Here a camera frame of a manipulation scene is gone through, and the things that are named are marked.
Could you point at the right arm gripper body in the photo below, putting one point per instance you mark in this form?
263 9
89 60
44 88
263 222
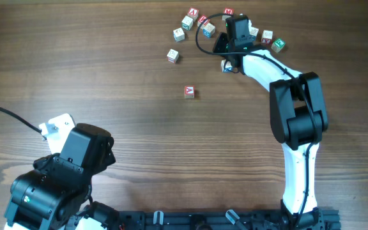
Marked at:
221 45

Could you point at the blue X block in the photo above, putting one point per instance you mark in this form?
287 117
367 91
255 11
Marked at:
226 66

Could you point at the red a block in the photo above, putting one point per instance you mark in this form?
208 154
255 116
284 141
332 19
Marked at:
193 13
189 92

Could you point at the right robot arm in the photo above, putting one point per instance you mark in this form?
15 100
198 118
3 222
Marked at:
298 115

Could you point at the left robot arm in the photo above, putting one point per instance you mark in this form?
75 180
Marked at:
47 196

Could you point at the blue P block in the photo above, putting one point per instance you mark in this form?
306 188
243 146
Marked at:
254 33

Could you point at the blue-sided picture block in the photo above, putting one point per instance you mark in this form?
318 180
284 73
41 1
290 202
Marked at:
209 30

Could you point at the red Y block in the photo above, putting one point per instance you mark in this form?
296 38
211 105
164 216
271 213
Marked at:
267 36

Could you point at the red M block upright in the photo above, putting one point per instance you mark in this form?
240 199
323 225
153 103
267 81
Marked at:
228 12

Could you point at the red M block tilted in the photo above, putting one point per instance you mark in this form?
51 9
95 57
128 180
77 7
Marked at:
202 21

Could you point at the green F block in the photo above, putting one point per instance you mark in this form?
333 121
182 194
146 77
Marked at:
278 45

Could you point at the red A block top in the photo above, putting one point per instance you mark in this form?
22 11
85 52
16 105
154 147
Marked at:
193 13

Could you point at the green-sided white block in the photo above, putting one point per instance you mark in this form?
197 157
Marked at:
187 23

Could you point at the white number 2 block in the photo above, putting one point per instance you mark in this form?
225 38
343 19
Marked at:
179 34

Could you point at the white Z block red side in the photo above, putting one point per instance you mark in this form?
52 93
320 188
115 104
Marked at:
172 55

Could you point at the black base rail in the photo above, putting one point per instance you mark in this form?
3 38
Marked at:
260 219

